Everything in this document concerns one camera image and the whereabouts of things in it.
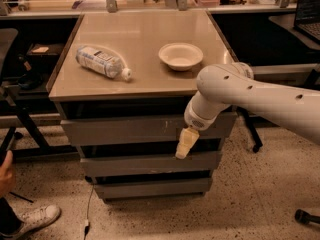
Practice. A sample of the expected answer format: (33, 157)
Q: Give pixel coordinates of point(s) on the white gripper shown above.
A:
(196, 118)

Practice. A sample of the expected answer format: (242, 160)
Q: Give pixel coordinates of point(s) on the grey top drawer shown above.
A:
(123, 130)

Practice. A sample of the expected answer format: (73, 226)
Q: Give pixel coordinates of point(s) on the grey drawer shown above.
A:
(150, 164)
(123, 130)
(153, 188)

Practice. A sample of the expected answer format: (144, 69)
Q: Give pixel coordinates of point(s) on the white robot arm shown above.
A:
(222, 85)

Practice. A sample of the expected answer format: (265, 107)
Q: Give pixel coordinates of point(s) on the grey bottom drawer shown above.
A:
(153, 188)

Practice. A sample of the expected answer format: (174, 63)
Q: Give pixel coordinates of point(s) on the grey drawer cabinet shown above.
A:
(154, 89)

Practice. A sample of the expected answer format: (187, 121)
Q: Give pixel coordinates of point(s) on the grey middle drawer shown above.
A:
(150, 164)

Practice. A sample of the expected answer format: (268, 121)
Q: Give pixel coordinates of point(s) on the person hand lower left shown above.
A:
(7, 174)

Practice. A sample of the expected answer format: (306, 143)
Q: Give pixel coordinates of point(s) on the black table leg with caster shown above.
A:
(254, 134)

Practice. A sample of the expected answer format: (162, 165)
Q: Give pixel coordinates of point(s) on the white paper bowl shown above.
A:
(180, 56)

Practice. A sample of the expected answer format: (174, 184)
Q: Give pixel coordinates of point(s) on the clear plastic water bottle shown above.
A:
(101, 62)

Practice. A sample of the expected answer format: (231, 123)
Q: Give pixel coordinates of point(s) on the black chair caster right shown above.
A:
(305, 218)

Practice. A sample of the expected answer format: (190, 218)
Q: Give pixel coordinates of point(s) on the black laptop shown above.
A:
(307, 19)

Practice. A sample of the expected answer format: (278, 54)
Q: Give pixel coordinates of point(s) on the black office chair left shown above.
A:
(31, 111)

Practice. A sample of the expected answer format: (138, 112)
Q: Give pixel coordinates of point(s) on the white sneaker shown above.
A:
(35, 220)

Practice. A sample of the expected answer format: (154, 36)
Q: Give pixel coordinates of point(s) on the dark trouser leg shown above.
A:
(7, 217)

